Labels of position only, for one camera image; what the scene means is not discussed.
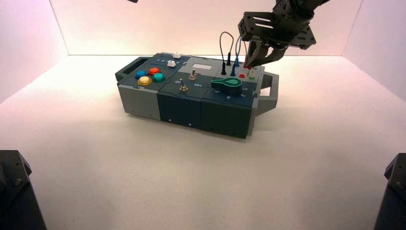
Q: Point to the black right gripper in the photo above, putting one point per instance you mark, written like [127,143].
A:
[285,31]

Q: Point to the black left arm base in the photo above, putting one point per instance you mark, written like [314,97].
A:
[16,196]

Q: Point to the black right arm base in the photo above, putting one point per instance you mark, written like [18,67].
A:
[393,196]

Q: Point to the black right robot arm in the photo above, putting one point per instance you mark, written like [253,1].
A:
[295,8]

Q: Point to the green rotary knob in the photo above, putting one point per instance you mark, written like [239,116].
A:
[230,84]

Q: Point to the white display window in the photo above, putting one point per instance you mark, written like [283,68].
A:
[201,66]

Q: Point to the white slider knob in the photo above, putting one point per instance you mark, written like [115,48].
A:
[171,63]
[176,55]

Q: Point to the blue grey task box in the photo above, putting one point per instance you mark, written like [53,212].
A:
[179,108]

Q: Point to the green push button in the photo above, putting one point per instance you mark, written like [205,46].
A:
[159,77]

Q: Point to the red push button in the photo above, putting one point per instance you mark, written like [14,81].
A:
[154,71]

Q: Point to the yellow push button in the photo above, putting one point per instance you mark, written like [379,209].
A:
[144,81]

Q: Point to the blue push button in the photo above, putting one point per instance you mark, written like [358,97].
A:
[140,74]

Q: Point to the metal toggle switch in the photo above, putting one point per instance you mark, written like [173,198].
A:
[192,75]
[183,86]

